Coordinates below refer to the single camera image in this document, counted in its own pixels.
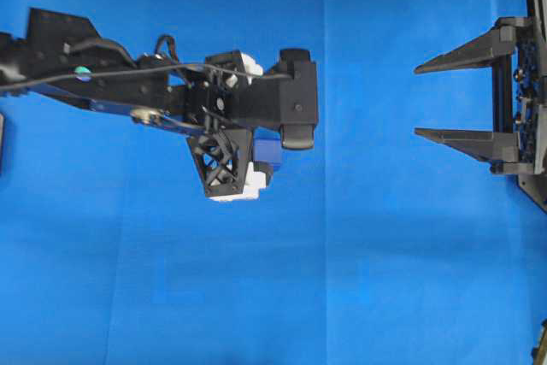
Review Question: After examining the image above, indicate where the blue block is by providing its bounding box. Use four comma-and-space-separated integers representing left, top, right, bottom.
253, 138, 282, 172

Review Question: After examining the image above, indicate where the blue table cloth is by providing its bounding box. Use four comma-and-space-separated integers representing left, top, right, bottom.
1, 0, 546, 364

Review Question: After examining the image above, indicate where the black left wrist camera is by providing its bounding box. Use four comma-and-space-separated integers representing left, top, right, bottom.
228, 48, 319, 150

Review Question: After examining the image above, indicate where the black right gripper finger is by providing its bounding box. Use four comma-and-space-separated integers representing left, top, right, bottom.
415, 128, 519, 163
414, 26, 515, 74

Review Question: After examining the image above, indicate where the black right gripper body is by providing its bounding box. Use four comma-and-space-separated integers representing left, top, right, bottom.
491, 17, 546, 175

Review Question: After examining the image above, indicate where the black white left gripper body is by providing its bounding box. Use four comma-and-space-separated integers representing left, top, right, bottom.
187, 50, 273, 203

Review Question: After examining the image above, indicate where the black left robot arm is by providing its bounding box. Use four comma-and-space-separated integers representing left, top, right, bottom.
1, 9, 274, 202

